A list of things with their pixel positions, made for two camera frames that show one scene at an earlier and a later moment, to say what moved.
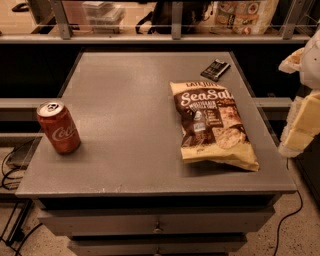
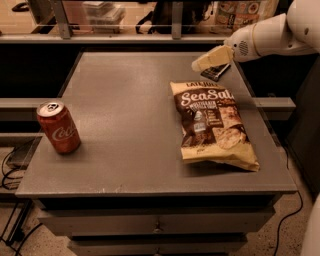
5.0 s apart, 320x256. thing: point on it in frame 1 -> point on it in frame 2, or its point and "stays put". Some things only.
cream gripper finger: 303,124 -> 247,43
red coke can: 60,126 stays put
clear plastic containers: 104,17 stays put
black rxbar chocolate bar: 216,70 stays put
